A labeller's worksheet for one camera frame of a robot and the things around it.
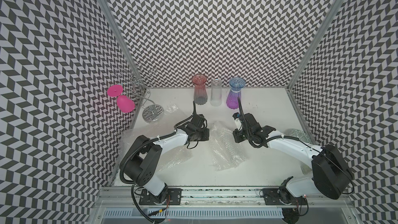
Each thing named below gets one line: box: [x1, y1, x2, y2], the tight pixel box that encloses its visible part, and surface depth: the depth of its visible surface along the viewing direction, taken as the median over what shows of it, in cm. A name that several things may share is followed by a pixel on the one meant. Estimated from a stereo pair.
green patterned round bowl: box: [286, 128, 314, 145], surface depth 91 cm
